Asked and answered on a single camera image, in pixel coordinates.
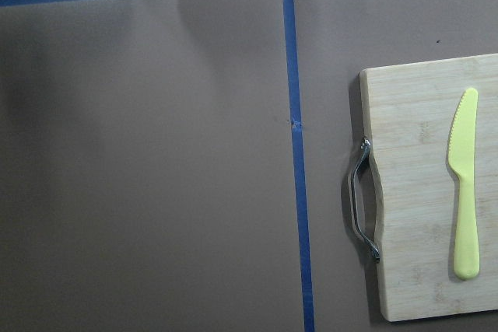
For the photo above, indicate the yellow plastic knife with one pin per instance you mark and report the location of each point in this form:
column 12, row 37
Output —
column 461, row 160

